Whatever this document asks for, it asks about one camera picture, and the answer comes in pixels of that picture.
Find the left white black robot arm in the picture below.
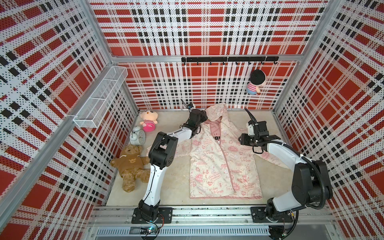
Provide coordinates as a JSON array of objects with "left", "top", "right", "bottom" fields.
[{"left": 138, "top": 108, "right": 208, "bottom": 222}]

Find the white alarm clock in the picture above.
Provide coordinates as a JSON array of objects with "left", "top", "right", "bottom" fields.
[{"left": 130, "top": 126, "right": 146, "bottom": 146}]

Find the cream pink printed jacket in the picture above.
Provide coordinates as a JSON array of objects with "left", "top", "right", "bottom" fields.
[{"left": 146, "top": 103, "right": 289, "bottom": 200}]

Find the pink pig plush doll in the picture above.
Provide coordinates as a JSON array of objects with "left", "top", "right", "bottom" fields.
[{"left": 140, "top": 110, "right": 159, "bottom": 133}]

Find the black-haired hanging doll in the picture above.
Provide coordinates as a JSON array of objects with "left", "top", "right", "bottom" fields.
[{"left": 246, "top": 70, "right": 266, "bottom": 95}]

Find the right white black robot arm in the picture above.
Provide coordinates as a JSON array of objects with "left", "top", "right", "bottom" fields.
[{"left": 239, "top": 119, "right": 333, "bottom": 223}]

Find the brown teddy bear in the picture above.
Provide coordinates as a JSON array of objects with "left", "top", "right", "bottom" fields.
[{"left": 110, "top": 145, "right": 151, "bottom": 193}]

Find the black hook rail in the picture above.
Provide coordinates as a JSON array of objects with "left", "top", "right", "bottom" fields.
[{"left": 181, "top": 56, "right": 279, "bottom": 64}]

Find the green circuit board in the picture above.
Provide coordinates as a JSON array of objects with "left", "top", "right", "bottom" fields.
[{"left": 129, "top": 226, "right": 158, "bottom": 235}]

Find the aluminium front rail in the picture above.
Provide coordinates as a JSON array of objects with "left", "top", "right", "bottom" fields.
[{"left": 85, "top": 205, "right": 343, "bottom": 240}]

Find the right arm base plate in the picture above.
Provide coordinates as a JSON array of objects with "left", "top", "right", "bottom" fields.
[{"left": 251, "top": 207, "right": 294, "bottom": 223}]

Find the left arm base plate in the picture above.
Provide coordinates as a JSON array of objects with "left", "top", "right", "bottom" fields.
[{"left": 131, "top": 207, "right": 174, "bottom": 224}]

